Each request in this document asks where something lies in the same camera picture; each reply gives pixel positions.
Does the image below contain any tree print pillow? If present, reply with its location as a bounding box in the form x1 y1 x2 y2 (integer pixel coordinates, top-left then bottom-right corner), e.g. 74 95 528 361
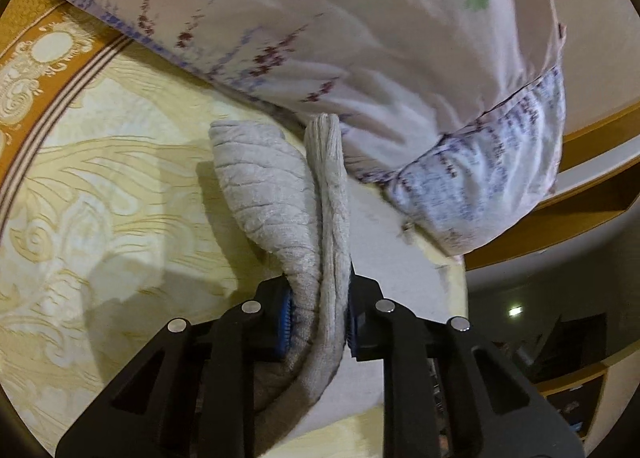
25 0 568 257

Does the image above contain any yellow patterned bedspread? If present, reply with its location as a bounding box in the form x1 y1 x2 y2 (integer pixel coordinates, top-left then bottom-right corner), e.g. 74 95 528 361
0 0 468 458

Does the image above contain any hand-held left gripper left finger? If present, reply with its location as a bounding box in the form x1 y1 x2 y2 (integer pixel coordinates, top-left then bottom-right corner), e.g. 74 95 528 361
54 278 296 458

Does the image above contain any beige cable-knit sweater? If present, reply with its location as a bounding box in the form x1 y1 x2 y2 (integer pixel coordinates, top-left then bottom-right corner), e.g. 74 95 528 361
207 112 353 444

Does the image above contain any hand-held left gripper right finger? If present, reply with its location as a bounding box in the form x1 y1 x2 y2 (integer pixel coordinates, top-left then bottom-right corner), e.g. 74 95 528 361
345 263 586 458

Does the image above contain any dark wooden cabinet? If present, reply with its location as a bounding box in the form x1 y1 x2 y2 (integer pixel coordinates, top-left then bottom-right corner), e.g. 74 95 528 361
467 218 640 444

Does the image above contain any wooden headboard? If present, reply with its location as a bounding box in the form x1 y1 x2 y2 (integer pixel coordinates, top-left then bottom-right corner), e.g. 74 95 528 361
462 105 640 271

